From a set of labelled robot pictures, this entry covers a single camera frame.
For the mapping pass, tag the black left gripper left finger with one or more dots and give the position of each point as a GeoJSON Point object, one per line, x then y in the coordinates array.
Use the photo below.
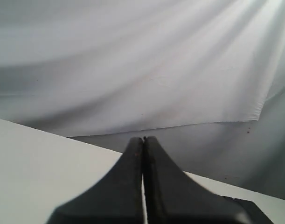
{"type": "Point", "coordinates": [115, 199]}

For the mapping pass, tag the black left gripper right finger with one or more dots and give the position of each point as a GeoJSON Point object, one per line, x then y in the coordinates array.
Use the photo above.
{"type": "Point", "coordinates": [172, 197]}

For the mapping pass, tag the black plastic carrying case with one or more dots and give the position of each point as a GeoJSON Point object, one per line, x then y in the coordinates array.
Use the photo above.
{"type": "Point", "coordinates": [255, 213]}

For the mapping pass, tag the white backdrop cloth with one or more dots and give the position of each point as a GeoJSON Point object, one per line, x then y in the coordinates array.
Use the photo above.
{"type": "Point", "coordinates": [90, 67]}

